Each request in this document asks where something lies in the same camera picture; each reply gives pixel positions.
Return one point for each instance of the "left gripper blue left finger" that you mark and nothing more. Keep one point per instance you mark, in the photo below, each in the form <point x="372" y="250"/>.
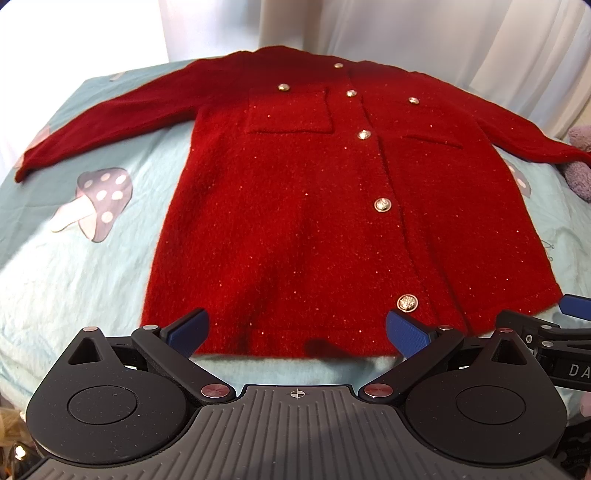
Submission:
<point x="168" y="352"/>

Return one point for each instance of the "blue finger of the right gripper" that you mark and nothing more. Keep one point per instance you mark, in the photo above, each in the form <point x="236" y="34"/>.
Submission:
<point x="576" y="306"/>

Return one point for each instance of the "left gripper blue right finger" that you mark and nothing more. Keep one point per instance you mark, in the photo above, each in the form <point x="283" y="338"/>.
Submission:
<point x="424" y="350"/>

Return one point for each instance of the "red knit cardigan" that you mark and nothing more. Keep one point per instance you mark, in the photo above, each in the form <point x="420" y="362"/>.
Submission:
<point x="319" y="193"/>

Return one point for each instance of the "purple plush toy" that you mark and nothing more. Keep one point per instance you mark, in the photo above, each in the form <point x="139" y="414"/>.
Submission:
<point x="578" y="174"/>

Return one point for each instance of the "light blue mushroom bedsheet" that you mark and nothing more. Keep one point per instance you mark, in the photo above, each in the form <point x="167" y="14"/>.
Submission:
<point x="55" y="283"/>

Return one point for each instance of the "white curtain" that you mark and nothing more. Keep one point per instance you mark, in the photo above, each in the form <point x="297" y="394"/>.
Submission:
<point x="532" y="57"/>

